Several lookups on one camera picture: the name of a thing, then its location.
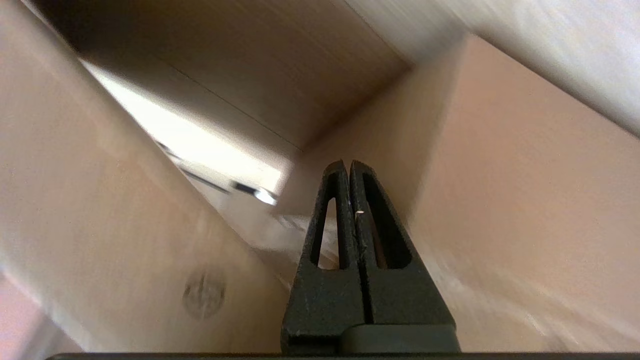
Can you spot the brown cardboard shoe box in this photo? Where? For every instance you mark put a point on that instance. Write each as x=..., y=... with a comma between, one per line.
x=100, y=200

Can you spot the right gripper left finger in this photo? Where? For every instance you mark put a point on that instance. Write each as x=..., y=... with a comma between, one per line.
x=325, y=300

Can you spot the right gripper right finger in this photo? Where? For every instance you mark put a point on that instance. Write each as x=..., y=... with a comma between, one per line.
x=400, y=300

